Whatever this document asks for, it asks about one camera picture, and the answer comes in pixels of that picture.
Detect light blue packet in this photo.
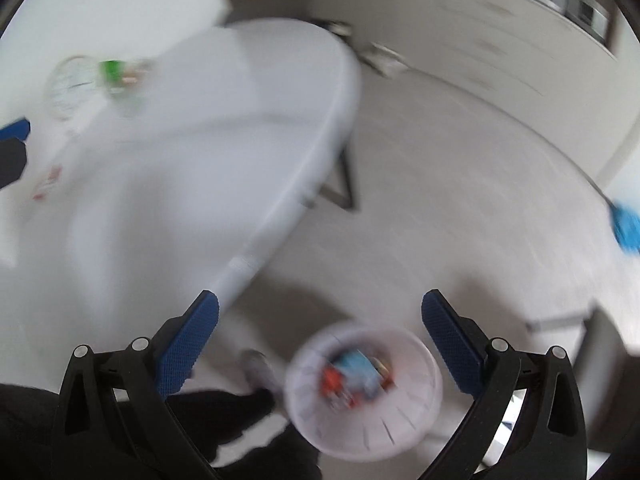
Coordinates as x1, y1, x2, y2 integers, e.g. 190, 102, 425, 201
336, 350, 383, 396

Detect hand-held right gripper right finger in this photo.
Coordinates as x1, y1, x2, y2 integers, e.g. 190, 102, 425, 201
421, 288, 588, 480

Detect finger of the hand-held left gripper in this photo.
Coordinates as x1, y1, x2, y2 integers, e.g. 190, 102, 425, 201
0, 117, 32, 192

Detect black table leg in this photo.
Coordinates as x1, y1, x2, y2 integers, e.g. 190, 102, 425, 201
322, 142, 362, 211

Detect red snack packet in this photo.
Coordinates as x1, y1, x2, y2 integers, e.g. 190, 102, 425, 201
321, 366, 353, 407

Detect person's black trousers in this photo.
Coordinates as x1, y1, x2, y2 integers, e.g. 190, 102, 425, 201
0, 382, 323, 480

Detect blue plastic bag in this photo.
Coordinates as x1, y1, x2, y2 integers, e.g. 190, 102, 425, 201
609, 200, 640, 254

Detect red and white wrapper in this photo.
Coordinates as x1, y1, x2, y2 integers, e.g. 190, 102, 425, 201
32, 163, 64, 201

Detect green label bottle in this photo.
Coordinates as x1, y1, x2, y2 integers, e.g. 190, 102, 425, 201
98, 58, 154, 119

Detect white drawer cabinet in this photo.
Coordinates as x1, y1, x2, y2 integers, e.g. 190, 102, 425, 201
350, 0, 640, 201

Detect white slotted waste basket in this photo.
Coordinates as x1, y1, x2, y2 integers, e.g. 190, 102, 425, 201
284, 322, 444, 464

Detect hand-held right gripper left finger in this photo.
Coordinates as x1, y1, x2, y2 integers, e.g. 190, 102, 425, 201
50, 290, 221, 480

